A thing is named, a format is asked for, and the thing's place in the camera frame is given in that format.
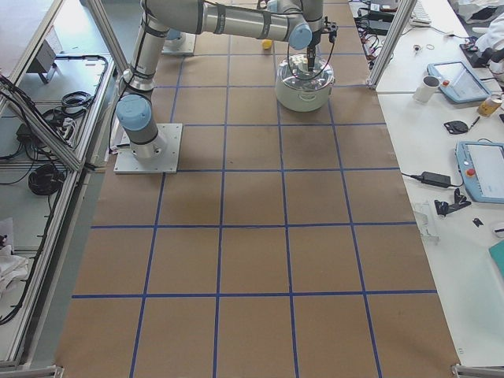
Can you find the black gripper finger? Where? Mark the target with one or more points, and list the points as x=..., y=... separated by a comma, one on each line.
x=310, y=56

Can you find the glass pot lid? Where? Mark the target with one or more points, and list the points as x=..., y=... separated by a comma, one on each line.
x=293, y=72

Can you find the yellow corn cob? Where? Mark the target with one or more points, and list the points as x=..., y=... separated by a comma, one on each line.
x=266, y=44

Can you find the white cooking pot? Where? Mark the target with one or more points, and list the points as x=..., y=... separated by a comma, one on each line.
x=300, y=101

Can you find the power strip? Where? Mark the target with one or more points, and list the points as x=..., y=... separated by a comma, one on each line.
x=370, y=41

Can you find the white mug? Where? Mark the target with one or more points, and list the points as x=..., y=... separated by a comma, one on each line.
x=428, y=86

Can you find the upper blue teach pendant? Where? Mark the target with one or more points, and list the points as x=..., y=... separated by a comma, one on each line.
x=459, y=83

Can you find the blue teach pendant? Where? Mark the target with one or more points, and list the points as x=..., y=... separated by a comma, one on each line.
x=481, y=168
x=459, y=83

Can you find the black round object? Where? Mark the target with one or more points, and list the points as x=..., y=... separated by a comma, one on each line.
x=456, y=127

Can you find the black power adapter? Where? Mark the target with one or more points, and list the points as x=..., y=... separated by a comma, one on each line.
x=435, y=179

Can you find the black pen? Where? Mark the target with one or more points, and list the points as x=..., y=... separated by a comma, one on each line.
x=474, y=122

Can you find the clear plastic piece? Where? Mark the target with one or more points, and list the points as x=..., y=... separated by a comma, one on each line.
x=425, y=219

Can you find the brown paper mat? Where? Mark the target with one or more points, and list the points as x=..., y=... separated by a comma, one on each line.
x=284, y=246

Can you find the lower blue teach pendant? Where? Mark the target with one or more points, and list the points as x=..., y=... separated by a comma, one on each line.
x=481, y=168

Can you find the grey box on stand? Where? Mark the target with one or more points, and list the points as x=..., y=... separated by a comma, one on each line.
x=43, y=63

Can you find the teal notebook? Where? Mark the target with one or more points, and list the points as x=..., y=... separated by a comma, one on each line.
x=497, y=255

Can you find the white crumpled cloth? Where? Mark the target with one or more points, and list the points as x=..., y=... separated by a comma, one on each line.
x=14, y=268

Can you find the aluminium frame post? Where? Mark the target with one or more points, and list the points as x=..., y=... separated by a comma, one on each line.
x=400, y=20

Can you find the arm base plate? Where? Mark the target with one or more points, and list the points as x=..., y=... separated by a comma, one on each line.
x=186, y=49
x=160, y=155

